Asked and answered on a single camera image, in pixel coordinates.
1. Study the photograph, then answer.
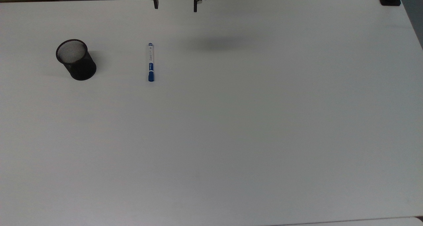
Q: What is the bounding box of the blue and white marker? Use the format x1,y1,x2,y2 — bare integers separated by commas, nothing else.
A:
148,43,155,82

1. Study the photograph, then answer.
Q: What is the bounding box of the black mesh pen cup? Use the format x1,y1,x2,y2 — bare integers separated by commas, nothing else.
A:
56,39,97,81

